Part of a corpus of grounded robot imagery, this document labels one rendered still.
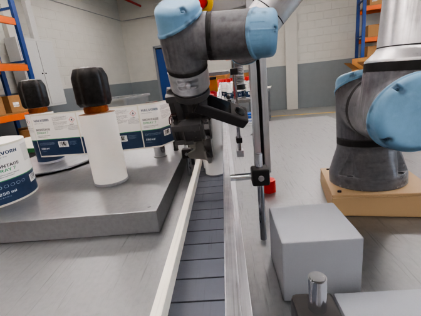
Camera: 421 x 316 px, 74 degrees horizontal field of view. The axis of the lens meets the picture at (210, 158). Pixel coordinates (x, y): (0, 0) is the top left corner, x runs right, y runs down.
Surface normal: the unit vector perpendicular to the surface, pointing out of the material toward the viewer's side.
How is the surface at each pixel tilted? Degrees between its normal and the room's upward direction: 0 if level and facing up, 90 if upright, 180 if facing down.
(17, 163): 90
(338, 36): 90
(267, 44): 121
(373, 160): 71
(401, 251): 0
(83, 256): 0
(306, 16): 90
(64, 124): 90
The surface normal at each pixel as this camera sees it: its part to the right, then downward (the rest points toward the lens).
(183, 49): -0.08, 0.77
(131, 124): 0.04, 0.28
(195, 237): -0.11, -0.95
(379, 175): -0.19, -0.04
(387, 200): -0.23, 0.29
